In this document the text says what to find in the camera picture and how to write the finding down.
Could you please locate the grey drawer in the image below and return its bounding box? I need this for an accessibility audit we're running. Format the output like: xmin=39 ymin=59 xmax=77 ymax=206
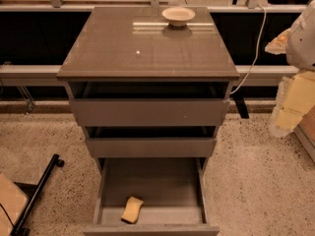
xmin=70 ymin=82 xmax=229 ymax=127
xmin=86 ymin=126 xmax=217 ymax=158
xmin=84 ymin=158 xmax=220 ymax=236

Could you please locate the white power cable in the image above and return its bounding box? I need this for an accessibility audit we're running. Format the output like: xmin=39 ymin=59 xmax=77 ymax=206
xmin=229 ymin=4 xmax=268 ymax=95

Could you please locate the grey top drawer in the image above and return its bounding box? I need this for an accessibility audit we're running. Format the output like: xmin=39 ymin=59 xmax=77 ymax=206
xmin=70 ymin=82 xmax=229 ymax=127

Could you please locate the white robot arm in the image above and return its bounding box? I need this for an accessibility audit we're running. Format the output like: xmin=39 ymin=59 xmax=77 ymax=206
xmin=265 ymin=1 xmax=315 ymax=138

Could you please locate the grey bottom drawer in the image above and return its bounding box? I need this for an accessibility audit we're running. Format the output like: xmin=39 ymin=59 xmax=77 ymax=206
xmin=84 ymin=158 xmax=220 ymax=236

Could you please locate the yellow sponge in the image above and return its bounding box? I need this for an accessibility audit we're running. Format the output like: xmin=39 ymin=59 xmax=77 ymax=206
xmin=121 ymin=197 xmax=144 ymax=224

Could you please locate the black bracket under rail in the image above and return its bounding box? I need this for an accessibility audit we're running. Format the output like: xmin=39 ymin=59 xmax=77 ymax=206
xmin=231 ymin=88 xmax=249 ymax=119

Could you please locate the grey middle drawer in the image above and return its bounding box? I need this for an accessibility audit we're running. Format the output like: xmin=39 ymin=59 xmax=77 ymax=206
xmin=86 ymin=126 xmax=217 ymax=158

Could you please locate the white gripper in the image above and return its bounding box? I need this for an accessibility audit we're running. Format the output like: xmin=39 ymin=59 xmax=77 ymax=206
xmin=265 ymin=29 xmax=315 ymax=138

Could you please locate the white ceramic bowl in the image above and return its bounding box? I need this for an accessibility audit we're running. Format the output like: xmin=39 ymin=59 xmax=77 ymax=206
xmin=161 ymin=7 xmax=195 ymax=27

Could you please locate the cardboard box at right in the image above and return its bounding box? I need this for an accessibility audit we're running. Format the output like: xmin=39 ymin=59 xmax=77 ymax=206
xmin=294 ymin=106 xmax=315 ymax=162

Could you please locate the grey drawer cabinet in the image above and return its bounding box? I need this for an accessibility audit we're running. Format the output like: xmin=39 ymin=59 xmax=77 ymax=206
xmin=56 ymin=5 xmax=240 ymax=236

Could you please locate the grey metal rail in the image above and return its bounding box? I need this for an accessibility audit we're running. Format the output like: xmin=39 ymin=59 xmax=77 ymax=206
xmin=0 ymin=65 xmax=297 ymax=87

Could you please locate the black metal stand leg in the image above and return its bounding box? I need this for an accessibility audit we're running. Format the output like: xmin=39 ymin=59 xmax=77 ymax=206
xmin=9 ymin=154 xmax=65 ymax=236

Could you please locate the wooden board at left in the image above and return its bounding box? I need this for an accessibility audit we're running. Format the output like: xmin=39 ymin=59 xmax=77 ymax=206
xmin=0 ymin=173 xmax=29 ymax=236

